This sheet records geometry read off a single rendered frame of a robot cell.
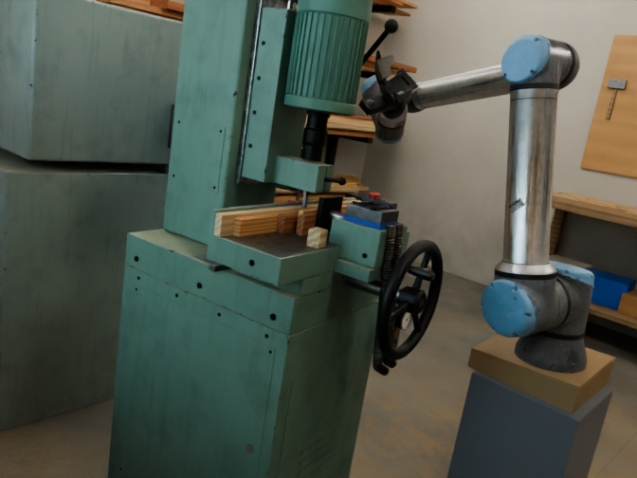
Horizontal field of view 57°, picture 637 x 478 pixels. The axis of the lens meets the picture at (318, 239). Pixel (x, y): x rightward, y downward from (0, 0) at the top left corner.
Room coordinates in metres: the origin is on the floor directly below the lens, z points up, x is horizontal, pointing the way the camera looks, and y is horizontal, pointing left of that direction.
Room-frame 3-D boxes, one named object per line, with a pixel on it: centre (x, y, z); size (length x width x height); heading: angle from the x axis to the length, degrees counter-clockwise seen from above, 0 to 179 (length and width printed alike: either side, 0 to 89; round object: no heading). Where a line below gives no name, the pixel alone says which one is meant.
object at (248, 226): (1.53, 0.02, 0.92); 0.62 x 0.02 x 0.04; 147
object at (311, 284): (1.44, 0.00, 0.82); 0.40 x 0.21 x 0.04; 147
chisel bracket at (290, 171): (1.49, 0.06, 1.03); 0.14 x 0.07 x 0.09; 57
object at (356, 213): (1.38, -0.12, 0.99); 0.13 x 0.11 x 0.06; 147
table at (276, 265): (1.43, -0.05, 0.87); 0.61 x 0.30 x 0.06; 147
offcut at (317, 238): (1.30, 0.00, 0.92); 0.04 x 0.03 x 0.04; 154
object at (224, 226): (1.49, 0.06, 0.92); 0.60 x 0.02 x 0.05; 147
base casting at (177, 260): (1.54, 0.15, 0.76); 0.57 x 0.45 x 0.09; 57
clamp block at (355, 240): (1.38, -0.12, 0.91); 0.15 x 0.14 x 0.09; 147
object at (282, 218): (1.46, 0.03, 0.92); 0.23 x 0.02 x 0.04; 147
